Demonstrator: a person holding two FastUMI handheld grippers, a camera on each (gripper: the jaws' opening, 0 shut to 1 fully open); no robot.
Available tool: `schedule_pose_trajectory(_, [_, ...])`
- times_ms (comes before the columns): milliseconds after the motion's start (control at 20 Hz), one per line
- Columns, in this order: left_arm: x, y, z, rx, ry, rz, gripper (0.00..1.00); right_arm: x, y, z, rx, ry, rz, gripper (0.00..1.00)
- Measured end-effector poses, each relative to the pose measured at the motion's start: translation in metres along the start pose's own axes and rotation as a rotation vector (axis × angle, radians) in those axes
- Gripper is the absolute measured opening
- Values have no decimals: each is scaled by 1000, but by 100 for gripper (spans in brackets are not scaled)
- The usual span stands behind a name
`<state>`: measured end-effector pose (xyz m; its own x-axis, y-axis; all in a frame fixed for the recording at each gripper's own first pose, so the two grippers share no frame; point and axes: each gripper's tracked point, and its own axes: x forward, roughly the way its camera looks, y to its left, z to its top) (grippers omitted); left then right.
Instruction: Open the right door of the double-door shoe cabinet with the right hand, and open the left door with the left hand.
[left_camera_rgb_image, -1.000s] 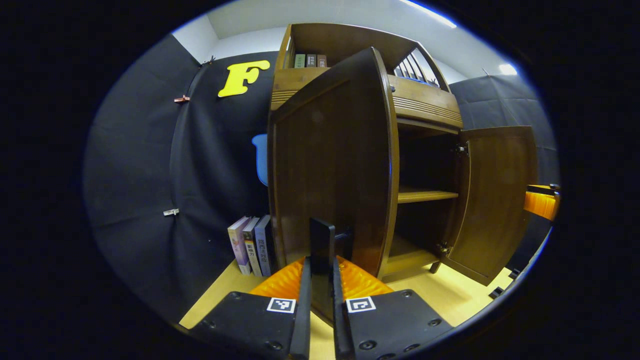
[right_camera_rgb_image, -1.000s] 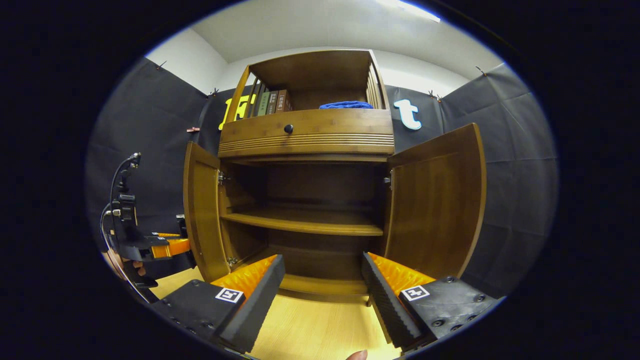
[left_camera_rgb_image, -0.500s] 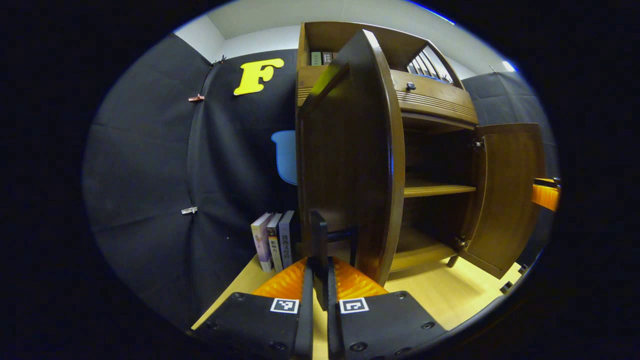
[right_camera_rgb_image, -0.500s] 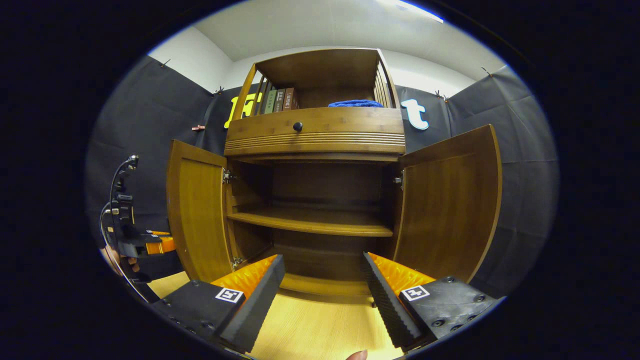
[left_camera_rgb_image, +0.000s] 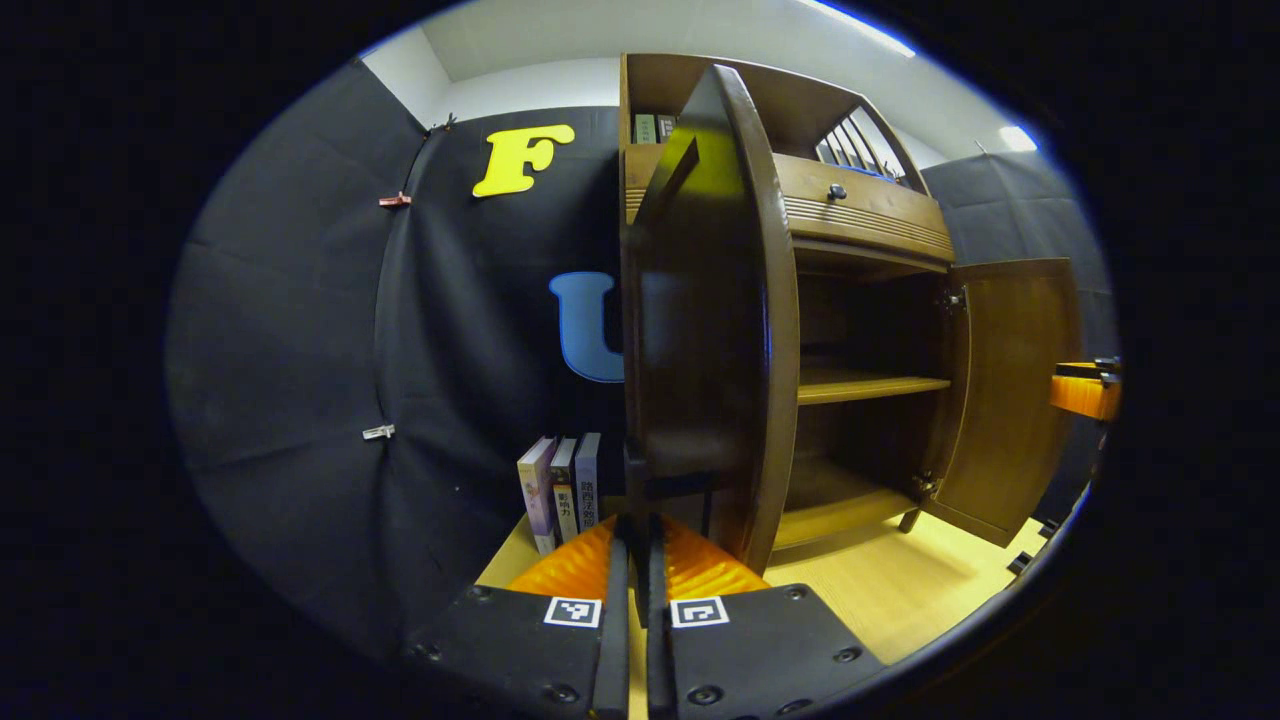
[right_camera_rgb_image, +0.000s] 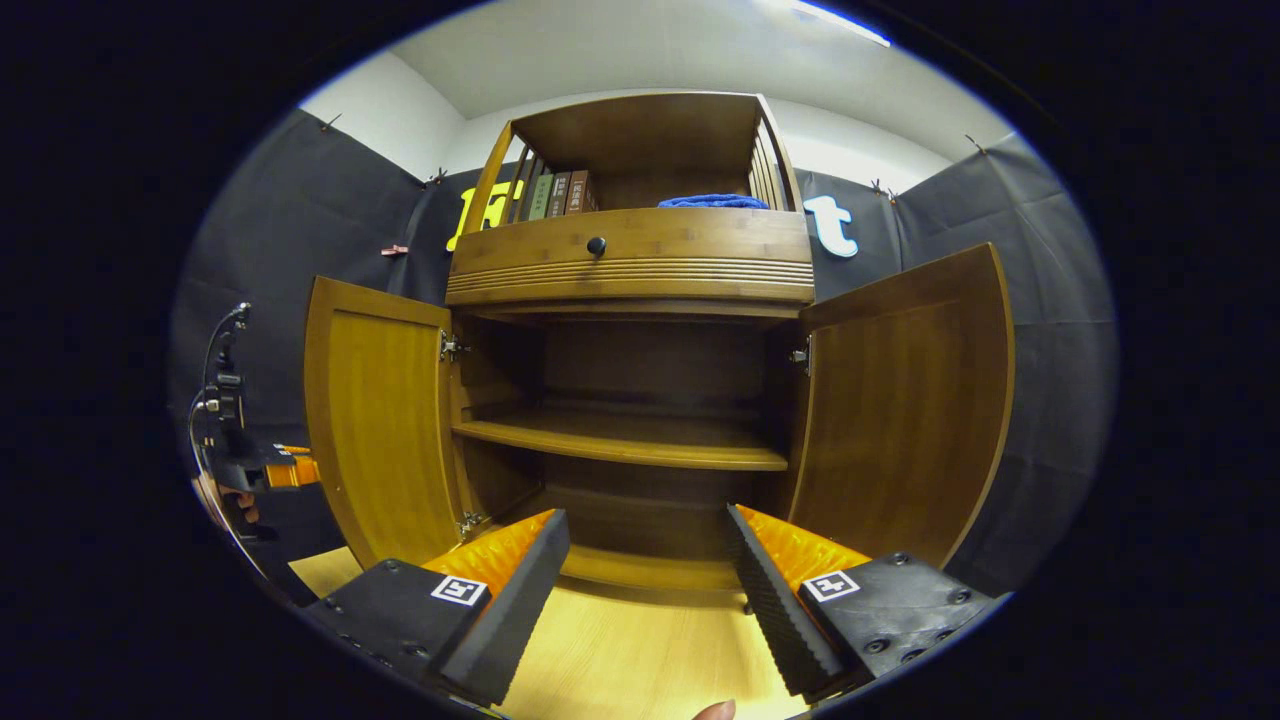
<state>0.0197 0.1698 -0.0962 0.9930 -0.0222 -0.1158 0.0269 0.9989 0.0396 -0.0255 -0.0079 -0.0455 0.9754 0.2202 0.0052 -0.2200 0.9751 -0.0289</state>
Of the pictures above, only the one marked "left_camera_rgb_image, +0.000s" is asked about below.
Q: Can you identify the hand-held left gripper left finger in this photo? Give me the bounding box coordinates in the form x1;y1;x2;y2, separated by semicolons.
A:
405;515;633;720

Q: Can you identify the black backdrop cloth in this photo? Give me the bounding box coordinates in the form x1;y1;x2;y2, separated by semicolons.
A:
165;58;1119;661

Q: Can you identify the pale purple book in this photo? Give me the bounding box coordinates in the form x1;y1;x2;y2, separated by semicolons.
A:
517;436;559;556

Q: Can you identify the grey purple book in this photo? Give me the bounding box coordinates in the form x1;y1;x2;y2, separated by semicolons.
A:
575;432;603;533

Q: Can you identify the wooden inner shelf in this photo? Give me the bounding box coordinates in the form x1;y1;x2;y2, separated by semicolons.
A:
797;365;953;406

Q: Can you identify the wooden cabinet door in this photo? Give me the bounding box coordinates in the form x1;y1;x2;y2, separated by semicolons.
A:
920;258;1084;548
622;63;801;576

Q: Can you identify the wooden double-door shoe cabinet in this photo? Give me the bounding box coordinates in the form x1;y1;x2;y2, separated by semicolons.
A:
618;52;961;553

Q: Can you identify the book with yellow spine label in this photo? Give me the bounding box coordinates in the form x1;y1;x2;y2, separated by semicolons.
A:
550;438;581;546

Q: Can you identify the wooden drawer with black knob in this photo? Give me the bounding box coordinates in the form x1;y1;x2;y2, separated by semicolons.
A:
622;143;956;266

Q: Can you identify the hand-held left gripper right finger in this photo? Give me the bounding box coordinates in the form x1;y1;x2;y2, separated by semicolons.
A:
645;515;886;720

